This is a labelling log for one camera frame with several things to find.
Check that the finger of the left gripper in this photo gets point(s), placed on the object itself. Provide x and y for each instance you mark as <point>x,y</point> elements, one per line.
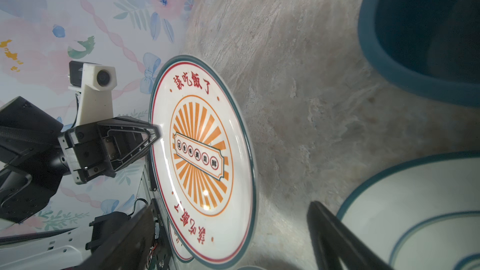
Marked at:
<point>125,140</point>

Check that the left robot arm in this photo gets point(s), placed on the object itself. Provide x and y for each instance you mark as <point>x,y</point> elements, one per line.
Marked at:
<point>38,152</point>

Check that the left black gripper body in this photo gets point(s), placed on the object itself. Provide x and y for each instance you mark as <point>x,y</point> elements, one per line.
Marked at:
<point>83,151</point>

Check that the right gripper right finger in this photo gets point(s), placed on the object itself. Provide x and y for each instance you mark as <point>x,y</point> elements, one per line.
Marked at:
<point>335,246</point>

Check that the orange sunburst plate top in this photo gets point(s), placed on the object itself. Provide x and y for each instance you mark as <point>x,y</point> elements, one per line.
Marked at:
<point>204,162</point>

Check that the orange sunburst plate bottom left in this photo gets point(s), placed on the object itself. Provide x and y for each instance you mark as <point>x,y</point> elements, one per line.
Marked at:
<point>178,248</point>

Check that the white flower-outline plate centre right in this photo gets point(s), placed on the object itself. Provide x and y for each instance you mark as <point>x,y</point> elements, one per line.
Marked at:
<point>422,214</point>

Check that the orange sunburst plate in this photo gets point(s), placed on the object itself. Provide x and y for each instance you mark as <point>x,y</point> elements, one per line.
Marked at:
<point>204,162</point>
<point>178,248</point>

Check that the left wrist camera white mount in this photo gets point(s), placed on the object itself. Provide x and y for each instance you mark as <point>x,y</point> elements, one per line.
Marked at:
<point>94,83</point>

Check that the teal plastic bin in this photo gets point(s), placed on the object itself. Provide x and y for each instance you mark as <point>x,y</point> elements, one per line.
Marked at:
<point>427,47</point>

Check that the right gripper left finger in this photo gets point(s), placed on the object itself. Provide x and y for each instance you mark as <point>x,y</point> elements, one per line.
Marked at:
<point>128,248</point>

